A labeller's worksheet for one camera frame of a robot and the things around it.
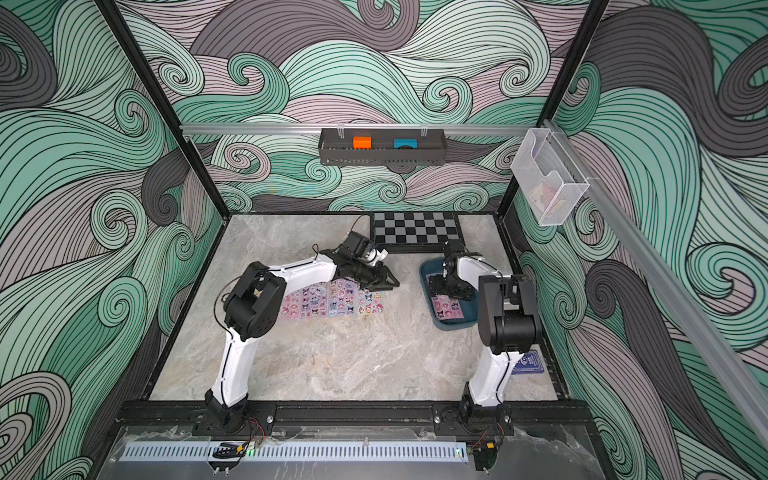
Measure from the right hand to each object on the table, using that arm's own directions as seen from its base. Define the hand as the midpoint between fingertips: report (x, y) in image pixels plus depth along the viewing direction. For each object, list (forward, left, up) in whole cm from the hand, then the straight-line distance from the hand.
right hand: (450, 296), depth 97 cm
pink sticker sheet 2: (-1, +35, +1) cm, 35 cm away
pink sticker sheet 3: (-2, +27, +1) cm, 27 cm away
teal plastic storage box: (+7, +5, +7) cm, 11 cm away
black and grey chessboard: (+25, +10, +4) cm, 27 cm away
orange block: (+35, +28, +36) cm, 58 cm away
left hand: (0, +18, +10) cm, 20 cm away
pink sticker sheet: (-1, +43, +1) cm, 43 cm away
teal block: (+37, +17, +34) cm, 53 cm away
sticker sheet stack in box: (-5, +2, +1) cm, 5 cm away
